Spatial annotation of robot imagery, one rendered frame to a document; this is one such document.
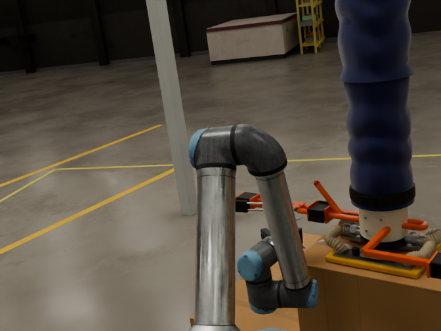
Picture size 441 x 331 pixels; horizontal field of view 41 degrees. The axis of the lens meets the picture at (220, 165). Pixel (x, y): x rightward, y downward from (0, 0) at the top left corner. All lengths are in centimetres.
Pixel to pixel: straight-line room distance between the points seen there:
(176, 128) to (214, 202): 357
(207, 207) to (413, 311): 84
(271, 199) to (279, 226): 10
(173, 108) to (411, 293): 344
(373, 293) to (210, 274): 73
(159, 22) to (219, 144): 346
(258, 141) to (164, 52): 349
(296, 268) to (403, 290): 40
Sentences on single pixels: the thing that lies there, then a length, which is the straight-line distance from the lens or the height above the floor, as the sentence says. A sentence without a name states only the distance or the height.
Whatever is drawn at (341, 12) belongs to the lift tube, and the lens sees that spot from 197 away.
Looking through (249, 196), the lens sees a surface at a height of 110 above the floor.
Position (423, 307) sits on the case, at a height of 87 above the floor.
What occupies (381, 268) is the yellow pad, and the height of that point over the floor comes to 96.
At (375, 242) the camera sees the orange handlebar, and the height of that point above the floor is 109.
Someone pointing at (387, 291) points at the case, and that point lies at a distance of 210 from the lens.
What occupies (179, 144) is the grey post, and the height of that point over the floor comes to 68.
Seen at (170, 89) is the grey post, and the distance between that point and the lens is 509.
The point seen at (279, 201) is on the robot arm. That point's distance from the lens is 171.
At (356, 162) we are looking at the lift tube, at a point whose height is 132.
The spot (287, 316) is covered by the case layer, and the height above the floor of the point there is 54.
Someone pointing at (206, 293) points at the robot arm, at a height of 119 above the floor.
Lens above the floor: 195
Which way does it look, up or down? 17 degrees down
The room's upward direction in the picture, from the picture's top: 8 degrees counter-clockwise
